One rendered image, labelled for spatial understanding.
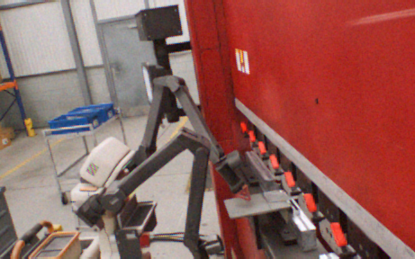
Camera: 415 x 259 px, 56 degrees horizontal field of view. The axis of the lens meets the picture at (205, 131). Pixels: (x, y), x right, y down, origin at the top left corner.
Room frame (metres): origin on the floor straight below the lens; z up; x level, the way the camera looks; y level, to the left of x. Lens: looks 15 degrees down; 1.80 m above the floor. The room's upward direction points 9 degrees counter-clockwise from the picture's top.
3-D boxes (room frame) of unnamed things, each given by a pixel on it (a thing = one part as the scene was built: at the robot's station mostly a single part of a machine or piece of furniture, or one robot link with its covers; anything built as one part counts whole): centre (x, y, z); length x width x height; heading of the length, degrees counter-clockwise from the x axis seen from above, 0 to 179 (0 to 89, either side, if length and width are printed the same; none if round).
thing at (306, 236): (1.56, -0.32, 0.92); 0.39 x 0.06 x 0.10; 4
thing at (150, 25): (2.84, 0.22, 1.53); 0.51 x 0.25 x 0.85; 13
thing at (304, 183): (1.25, -0.34, 1.18); 0.15 x 0.09 x 0.17; 4
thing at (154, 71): (2.77, 0.29, 1.42); 0.45 x 0.12 x 0.36; 13
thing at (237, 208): (1.61, -0.17, 1.00); 0.26 x 0.18 x 0.01; 94
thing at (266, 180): (2.17, -0.28, 0.92); 0.50 x 0.06 x 0.10; 4
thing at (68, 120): (4.56, 1.49, 0.92); 0.50 x 0.36 x 0.18; 80
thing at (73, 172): (4.72, 1.45, 0.47); 0.90 x 0.66 x 0.95; 170
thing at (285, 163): (1.44, -0.33, 1.18); 0.15 x 0.09 x 0.17; 4
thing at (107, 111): (4.97, 1.40, 0.92); 0.50 x 0.36 x 0.18; 80
